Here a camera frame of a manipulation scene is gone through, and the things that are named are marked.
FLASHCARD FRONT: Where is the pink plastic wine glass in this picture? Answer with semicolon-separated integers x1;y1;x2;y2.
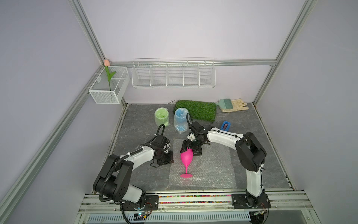
180;148;194;178

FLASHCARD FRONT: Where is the bubble wrap sheet stack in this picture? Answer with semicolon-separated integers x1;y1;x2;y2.
168;139;237;190

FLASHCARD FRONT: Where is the blue tape dispenser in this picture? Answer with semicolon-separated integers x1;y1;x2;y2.
220;121;231;132

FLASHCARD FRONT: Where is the green plastic wine glass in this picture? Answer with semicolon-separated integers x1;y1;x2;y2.
155;108;170;127

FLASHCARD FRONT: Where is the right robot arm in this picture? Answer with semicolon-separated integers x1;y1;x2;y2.
180;114;271;210

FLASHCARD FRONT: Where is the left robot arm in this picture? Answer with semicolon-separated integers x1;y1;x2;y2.
93;124;174;208

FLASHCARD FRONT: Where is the green artificial grass mat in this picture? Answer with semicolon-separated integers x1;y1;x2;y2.
173;100;217;122

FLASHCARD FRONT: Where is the beige work glove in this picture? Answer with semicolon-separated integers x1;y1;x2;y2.
216;99;249;113

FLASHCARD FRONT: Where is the white mesh corner basket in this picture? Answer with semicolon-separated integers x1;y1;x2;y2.
89;66;130;105

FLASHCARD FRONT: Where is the white vent grille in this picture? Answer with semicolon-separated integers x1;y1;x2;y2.
87;211;251;224

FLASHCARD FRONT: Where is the artificial tulip flower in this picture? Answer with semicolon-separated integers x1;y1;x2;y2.
103;59;116;91

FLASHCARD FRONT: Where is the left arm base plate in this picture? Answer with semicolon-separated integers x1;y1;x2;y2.
122;195;159;211

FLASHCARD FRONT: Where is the white wire wall basket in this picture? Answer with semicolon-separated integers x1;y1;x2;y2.
131;58;216;88

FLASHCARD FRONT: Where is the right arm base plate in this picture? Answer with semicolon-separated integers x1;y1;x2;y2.
232;192;271;209

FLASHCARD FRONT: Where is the aluminium front rail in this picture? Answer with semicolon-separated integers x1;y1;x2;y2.
78;190;314;214

